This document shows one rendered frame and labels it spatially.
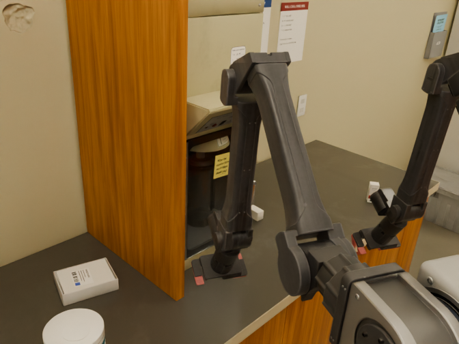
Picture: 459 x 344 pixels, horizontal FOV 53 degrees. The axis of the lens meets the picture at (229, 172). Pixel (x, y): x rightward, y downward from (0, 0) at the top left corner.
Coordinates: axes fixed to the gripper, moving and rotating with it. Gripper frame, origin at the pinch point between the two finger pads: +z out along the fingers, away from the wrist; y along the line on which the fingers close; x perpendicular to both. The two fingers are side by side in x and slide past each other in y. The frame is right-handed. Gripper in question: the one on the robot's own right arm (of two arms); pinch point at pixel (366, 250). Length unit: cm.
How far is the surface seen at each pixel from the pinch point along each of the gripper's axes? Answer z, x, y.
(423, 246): 148, -49, -154
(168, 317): 9, 5, 63
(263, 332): 19.0, 13.0, 34.0
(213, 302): 10, 4, 49
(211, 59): -37, -47, 46
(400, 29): 39, -156, -126
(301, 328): 35.7, 10.9, 13.6
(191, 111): -32, -33, 54
